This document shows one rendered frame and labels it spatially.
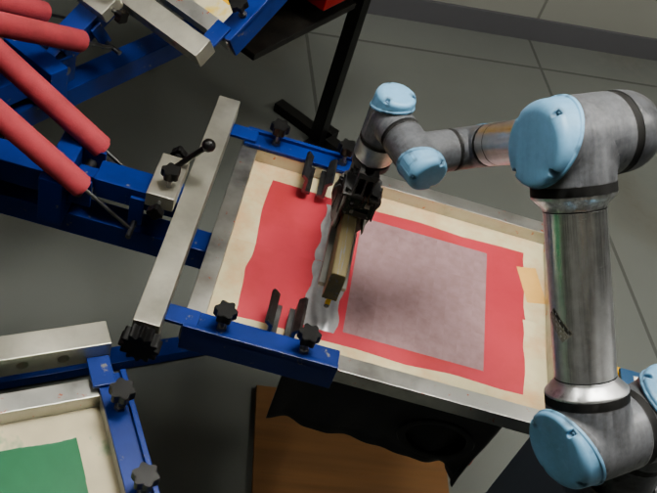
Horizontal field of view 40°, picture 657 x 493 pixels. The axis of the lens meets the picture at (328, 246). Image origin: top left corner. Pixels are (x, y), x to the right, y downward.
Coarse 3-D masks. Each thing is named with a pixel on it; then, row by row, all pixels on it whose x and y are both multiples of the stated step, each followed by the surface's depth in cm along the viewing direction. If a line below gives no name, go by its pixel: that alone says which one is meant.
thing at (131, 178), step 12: (108, 168) 185; (120, 168) 186; (132, 168) 187; (96, 180) 182; (108, 180) 183; (120, 180) 184; (132, 180) 184; (144, 180) 185; (96, 192) 185; (108, 192) 184; (120, 192) 184; (132, 192) 183; (144, 192) 183; (180, 192) 186; (168, 216) 187
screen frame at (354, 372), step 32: (256, 160) 210; (288, 160) 209; (384, 192) 212; (416, 192) 212; (224, 224) 190; (480, 224) 214; (512, 224) 213; (224, 256) 187; (544, 256) 213; (352, 384) 174; (384, 384) 173; (416, 384) 174; (448, 384) 176; (480, 416) 176; (512, 416) 175
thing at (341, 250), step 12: (348, 216) 179; (348, 228) 177; (336, 240) 177; (348, 240) 174; (336, 252) 172; (348, 252) 172; (336, 264) 170; (348, 264) 171; (336, 276) 168; (324, 288) 173; (336, 288) 171
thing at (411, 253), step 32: (288, 192) 206; (288, 224) 199; (320, 224) 202; (384, 224) 207; (416, 224) 210; (384, 256) 200; (416, 256) 203; (448, 256) 205; (480, 256) 208; (512, 256) 210; (416, 288) 196; (448, 288) 198; (480, 288) 201; (512, 288) 204
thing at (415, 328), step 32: (256, 256) 191; (288, 256) 193; (256, 288) 185; (288, 288) 187; (352, 288) 191; (384, 288) 194; (256, 320) 179; (352, 320) 186; (384, 320) 188; (416, 320) 190; (448, 320) 192; (480, 320) 194; (512, 320) 197; (384, 352) 182; (416, 352) 184; (448, 352) 186; (480, 352) 188; (512, 352) 191; (512, 384) 185
